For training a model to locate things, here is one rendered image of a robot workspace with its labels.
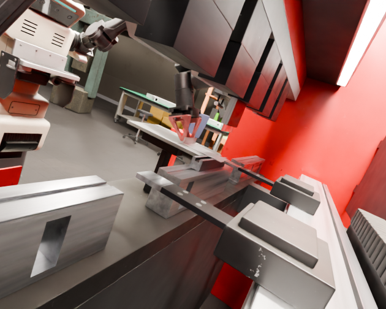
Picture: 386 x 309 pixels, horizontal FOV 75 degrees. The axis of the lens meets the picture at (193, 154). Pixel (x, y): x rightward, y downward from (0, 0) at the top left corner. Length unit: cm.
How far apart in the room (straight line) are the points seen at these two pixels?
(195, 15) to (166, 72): 858
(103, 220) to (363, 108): 143
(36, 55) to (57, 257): 96
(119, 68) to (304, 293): 988
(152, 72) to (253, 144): 781
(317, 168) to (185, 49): 130
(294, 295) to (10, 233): 27
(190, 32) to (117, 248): 33
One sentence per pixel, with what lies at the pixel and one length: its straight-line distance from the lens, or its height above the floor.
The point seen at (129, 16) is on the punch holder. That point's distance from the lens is 27.
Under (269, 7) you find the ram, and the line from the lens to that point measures 61.
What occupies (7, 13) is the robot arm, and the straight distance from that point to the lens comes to 68.
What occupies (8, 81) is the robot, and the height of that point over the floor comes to 95.
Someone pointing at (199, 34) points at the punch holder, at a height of 121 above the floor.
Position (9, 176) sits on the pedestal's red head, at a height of 82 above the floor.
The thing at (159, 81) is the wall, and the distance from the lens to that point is 897.
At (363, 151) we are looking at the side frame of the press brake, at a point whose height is 121.
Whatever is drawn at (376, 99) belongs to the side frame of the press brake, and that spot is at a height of 147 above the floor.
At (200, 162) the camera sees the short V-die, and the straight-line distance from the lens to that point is 63.
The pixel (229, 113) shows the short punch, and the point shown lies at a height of 113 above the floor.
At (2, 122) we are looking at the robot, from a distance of 122.
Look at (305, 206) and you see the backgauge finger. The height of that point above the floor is 100.
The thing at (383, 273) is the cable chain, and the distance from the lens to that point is 44.
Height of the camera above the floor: 113
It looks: 11 degrees down
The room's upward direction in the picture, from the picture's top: 22 degrees clockwise
